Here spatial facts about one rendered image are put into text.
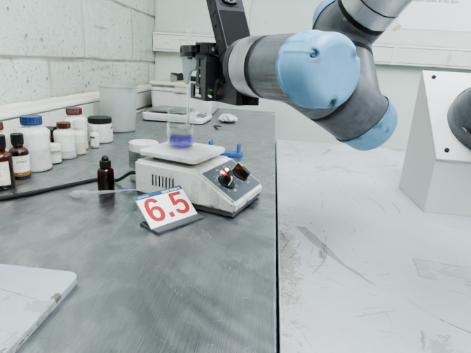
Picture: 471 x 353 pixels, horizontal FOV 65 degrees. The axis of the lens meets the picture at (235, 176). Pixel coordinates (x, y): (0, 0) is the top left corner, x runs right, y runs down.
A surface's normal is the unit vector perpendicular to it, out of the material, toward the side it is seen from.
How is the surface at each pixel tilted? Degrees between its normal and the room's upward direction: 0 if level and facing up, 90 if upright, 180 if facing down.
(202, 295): 0
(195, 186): 90
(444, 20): 91
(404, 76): 91
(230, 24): 61
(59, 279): 0
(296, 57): 75
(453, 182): 90
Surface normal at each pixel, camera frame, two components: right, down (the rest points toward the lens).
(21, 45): 0.99, 0.08
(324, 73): 0.51, 0.27
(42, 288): 0.06, -0.95
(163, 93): -0.07, 0.34
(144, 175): -0.41, 0.24
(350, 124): 0.12, 0.77
